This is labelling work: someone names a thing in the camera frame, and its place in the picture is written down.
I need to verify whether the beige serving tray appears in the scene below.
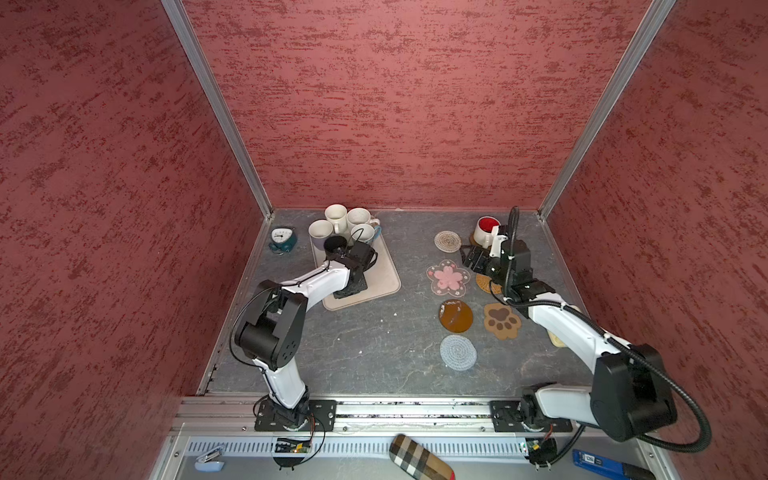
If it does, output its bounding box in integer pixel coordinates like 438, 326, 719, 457
322, 236, 401, 311

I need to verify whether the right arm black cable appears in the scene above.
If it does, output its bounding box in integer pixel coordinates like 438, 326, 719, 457
488, 206, 713, 469

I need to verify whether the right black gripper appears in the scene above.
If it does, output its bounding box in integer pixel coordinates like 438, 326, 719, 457
458, 244, 511, 288

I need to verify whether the white mug back right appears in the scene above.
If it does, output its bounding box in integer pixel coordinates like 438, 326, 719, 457
346, 207, 380, 229

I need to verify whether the white mug red inside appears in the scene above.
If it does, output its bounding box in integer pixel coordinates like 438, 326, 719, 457
471, 216, 501, 249

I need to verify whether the black mug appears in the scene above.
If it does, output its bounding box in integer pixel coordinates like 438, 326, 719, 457
323, 235, 348, 255

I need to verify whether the white mug back left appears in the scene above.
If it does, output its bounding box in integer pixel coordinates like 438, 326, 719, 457
308, 219, 335, 250

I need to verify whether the pink flower coaster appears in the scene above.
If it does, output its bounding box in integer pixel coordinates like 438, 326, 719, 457
426, 259, 471, 298

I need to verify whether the brown paw coaster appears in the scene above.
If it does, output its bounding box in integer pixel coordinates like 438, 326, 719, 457
483, 303, 522, 340

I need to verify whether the small stapler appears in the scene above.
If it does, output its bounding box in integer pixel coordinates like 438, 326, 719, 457
194, 446, 225, 473

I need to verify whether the blue tool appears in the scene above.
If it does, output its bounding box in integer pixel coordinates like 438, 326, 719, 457
572, 450, 656, 480

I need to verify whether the plaid case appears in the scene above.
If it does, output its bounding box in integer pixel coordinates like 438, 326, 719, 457
389, 434, 456, 480

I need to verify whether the grey woven round coaster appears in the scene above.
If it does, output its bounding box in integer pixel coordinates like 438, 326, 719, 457
440, 334, 477, 372

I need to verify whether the white mug back middle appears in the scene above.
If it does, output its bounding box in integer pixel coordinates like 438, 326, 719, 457
324, 204, 348, 235

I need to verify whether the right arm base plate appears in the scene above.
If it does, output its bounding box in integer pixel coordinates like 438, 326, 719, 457
489, 400, 573, 434

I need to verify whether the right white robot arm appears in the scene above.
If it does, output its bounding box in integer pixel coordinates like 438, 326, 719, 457
460, 240, 677, 441

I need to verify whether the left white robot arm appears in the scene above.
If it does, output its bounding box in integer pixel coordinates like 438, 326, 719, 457
233, 237, 378, 428

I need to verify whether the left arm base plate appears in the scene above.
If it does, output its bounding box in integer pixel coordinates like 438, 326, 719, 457
254, 399, 338, 432

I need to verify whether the white woven round coaster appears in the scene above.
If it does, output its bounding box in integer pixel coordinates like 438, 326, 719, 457
434, 231, 462, 253

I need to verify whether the cream calculator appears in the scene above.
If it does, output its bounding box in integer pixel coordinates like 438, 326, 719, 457
546, 307, 581, 348

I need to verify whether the brown wooden round coaster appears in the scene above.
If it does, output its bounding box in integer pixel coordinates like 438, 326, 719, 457
438, 299, 474, 334

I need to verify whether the tan woven round coaster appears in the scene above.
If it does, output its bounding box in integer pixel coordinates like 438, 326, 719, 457
475, 274, 502, 295

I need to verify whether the light blue floral mug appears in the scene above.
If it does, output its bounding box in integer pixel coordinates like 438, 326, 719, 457
350, 224, 381, 245

